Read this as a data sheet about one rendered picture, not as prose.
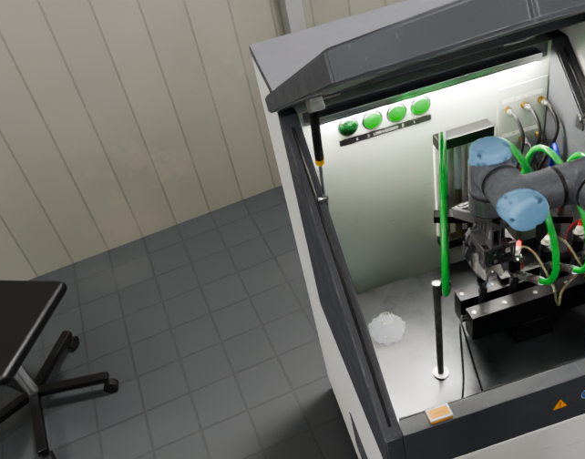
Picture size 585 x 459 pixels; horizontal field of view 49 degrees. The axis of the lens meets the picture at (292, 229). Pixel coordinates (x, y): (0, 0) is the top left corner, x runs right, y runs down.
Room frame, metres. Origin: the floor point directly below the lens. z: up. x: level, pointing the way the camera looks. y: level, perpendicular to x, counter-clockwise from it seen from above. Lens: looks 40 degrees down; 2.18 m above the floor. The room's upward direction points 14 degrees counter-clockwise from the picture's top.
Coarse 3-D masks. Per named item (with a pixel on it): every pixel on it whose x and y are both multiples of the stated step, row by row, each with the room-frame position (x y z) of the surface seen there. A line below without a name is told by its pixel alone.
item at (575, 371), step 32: (512, 384) 0.79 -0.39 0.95; (544, 384) 0.77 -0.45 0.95; (576, 384) 0.77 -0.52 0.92; (416, 416) 0.77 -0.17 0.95; (480, 416) 0.75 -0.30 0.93; (512, 416) 0.75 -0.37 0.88; (544, 416) 0.76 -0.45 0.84; (416, 448) 0.73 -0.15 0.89; (448, 448) 0.74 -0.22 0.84; (480, 448) 0.75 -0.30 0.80
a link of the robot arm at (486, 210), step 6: (468, 192) 0.96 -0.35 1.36; (468, 198) 0.96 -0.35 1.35; (468, 204) 0.96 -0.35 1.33; (474, 204) 0.94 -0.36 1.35; (480, 204) 0.93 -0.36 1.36; (486, 204) 0.92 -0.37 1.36; (474, 210) 0.94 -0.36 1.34; (480, 210) 0.93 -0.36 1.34; (486, 210) 0.92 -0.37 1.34; (492, 210) 0.92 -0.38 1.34; (480, 216) 0.93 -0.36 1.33; (486, 216) 0.92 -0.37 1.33; (492, 216) 0.92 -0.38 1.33; (498, 216) 0.92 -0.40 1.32
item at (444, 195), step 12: (444, 132) 1.11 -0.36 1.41; (444, 144) 1.06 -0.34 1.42; (444, 156) 1.02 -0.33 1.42; (444, 168) 0.99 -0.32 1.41; (444, 180) 0.97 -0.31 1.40; (444, 192) 0.95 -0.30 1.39; (444, 204) 0.93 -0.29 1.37; (444, 216) 0.91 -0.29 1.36; (444, 228) 0.90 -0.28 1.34; (444, 240) 0.88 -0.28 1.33; (444, 252) 0.87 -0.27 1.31; (444, 264) 0.86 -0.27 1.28; (444, 276) 0.86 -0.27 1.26; (444, 288) 0.86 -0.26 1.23
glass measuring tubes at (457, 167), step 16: (464, 128) 1.29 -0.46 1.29; (480, 128) 1.27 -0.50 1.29; (448, 144) 1.26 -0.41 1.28; (464, 144) 1.26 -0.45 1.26; (448, 160) 1.29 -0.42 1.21; (464, 160) 1.29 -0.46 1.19; (448, 176) 1.29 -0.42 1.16; (464, 176) 1.29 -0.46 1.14; (448, 192) 1.27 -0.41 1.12; (464, 192) 1.29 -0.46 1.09; (448, 224) 1.27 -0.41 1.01; (464, 224) 1.29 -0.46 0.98
